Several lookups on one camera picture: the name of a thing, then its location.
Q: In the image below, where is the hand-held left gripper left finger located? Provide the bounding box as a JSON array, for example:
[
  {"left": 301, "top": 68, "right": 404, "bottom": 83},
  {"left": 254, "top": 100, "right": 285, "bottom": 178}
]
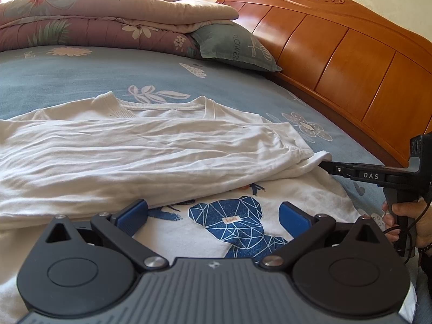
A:
[{"left": 35, "top": 199, "right": 169, "bottom": 272}]

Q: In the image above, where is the pink floral quilt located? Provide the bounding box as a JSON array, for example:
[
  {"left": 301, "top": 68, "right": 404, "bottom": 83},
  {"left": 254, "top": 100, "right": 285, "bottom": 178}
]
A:
[{"left": 0, "top": 0, "right": 240, "bottom": 58}]

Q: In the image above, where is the person's right forearm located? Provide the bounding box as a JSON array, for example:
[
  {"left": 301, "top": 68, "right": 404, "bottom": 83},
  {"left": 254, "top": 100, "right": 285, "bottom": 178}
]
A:
[{"left": 417, "top": 248, "right": 432, "bottom": 277}]

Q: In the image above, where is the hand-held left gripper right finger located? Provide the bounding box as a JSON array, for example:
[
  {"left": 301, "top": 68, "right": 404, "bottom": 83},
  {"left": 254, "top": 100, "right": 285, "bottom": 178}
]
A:
[{"left": 258, "top": 201, "right": 385, "bottom": 272}]

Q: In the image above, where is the white printed t-shirt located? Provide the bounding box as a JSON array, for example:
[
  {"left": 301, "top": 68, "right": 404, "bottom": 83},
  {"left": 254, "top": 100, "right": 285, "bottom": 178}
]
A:
[{"left": 0, "top": 91, "right": 417, "bottom": 324}]

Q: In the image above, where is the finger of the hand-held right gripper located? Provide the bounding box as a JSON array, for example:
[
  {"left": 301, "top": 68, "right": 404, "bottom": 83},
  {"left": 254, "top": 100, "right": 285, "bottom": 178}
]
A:
[{"left": 318, "top": 161, "right": 355, "bottom": 180}]

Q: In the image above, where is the wooden headboard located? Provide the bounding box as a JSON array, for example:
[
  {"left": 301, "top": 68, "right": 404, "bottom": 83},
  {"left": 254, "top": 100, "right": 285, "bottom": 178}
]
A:
[{"left": 216, "top": 0, "right": 432, "bottom": 169}]

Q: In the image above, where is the black cable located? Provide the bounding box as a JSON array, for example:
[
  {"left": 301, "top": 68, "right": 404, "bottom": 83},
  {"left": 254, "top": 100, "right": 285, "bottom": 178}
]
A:
[{"left": 381, "top": 201, "right": 432, "bottom": 267}]

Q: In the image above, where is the green pillow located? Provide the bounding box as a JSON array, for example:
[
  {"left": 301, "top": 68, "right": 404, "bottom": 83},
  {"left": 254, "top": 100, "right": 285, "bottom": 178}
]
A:
[{"left": 191, "top": 23, "right": 282, "bottom": 72}]

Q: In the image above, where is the person's right hand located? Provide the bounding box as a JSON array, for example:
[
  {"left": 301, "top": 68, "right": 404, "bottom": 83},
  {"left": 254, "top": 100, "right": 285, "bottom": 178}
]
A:
[{"left": 381, "top": 197, "right": 432, "bottom": 248}]

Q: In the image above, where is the person's leg in jeans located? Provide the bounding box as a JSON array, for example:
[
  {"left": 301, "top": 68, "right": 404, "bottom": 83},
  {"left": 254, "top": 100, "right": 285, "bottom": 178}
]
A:
[{"left": 412, "top": 272, "right": 432, "bottom": 324}]

